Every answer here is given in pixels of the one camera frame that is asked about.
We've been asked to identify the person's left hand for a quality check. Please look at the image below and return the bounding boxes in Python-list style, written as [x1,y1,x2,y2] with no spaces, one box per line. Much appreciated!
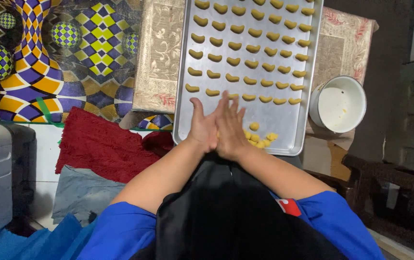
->
[187,95,229,153]

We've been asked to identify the person's right hand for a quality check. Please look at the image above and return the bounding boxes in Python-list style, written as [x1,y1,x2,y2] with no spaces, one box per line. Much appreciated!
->
[216,90,252,162]

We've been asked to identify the pile of yellow dough lumps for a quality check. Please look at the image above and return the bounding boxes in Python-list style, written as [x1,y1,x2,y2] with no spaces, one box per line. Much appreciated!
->
[242,122,279,150]

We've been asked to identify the silver metal baking tray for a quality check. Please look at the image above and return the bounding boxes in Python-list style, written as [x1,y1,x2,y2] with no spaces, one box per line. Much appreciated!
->
[172,0,324,156]

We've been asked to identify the rows of crescent dough cookies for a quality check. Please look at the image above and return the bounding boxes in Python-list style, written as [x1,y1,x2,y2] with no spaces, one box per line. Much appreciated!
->
[185,0,316,105]

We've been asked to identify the beige floral tablecloth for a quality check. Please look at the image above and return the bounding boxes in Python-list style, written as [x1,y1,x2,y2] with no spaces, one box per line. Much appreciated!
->
[132,0,378,115]

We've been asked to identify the black apron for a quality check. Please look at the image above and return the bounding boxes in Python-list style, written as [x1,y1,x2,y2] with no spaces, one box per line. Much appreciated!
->
[130,152,349,260]

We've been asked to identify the white enamel pot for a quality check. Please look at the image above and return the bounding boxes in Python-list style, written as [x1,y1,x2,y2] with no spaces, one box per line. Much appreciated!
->
[308,75,367,134]

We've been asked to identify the red fuzzy rug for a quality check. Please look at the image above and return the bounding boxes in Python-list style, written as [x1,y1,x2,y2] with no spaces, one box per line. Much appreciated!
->
[55,106,174,184]

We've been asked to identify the blue shirt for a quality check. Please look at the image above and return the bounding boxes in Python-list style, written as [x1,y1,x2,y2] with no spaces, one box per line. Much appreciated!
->
[76,191,385,260]

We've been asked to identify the grey denim cloth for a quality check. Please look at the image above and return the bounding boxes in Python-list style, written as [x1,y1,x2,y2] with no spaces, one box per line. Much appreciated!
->
[51,165,126,227]

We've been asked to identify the colourful checkered pattern mat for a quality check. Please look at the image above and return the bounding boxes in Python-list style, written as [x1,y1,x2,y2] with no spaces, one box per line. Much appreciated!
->
[0,0,174,130]

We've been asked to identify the blue cloth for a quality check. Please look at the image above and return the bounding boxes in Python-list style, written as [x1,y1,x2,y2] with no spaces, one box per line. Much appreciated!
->
[0,213,97,260]

